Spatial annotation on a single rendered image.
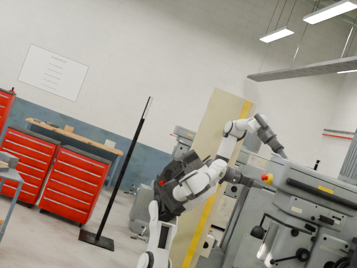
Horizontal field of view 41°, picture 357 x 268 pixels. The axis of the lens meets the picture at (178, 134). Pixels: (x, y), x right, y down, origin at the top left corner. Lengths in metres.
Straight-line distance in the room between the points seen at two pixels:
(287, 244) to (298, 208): 0.20
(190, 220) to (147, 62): 7.55
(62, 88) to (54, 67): 0.51
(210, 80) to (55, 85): 3.64
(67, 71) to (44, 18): 1.29
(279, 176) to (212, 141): 1.83
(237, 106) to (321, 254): 1.99
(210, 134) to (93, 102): 7.38
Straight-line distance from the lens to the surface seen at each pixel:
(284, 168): 2.54
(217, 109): 4.30
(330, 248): 2.73
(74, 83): 11.49
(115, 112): 11.47
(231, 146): 3.03
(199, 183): 2.46
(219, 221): 11.23
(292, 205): 2.59
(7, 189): 7.30
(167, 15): 11.73
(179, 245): 4.43
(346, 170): 2.79
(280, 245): 2.64
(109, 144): 10.83
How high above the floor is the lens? 1.84
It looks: 1 degrees down
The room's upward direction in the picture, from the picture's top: 21 degrees clockwise
